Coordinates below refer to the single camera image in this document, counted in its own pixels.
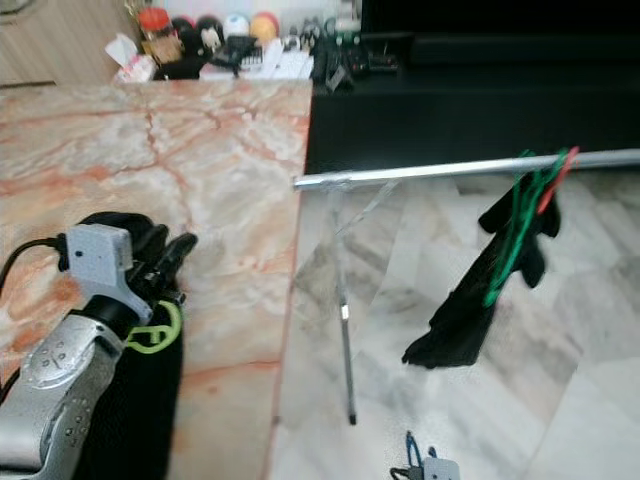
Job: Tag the black television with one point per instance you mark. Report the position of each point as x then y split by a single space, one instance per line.
490 12

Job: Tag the white teal plush ball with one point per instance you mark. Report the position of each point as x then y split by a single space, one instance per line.
236 26

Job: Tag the light wood wall cabinet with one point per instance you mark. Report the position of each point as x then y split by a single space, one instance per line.
50 45

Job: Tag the blue plastic hanger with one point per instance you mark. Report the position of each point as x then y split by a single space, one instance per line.
410 445

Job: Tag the red plastic hanger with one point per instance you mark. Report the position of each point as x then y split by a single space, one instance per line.
563 170

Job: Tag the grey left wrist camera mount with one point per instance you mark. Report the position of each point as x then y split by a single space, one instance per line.
98 255

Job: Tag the silver clothes rack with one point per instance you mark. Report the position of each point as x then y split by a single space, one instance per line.
410 170

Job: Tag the black plush ball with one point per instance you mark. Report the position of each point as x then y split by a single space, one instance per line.
190 35

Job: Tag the white paper stack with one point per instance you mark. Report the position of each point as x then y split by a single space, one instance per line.
285 62

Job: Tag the green plastic hanger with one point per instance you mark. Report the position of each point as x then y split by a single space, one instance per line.
520 200

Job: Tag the yellow red plush ball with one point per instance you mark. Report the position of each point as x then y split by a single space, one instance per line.
264 25

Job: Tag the red lidded jar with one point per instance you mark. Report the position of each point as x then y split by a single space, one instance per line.
155 18

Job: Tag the black printed T-shirt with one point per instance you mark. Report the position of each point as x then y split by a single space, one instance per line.
150 420
460 320

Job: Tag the silver left arm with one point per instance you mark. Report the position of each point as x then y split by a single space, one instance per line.
60 390

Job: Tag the white tissue box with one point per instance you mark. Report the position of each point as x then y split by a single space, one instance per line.
132 68

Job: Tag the black TV console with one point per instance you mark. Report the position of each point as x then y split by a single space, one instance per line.
460 120

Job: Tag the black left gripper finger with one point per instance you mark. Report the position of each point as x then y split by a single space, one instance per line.
180 256
152 250

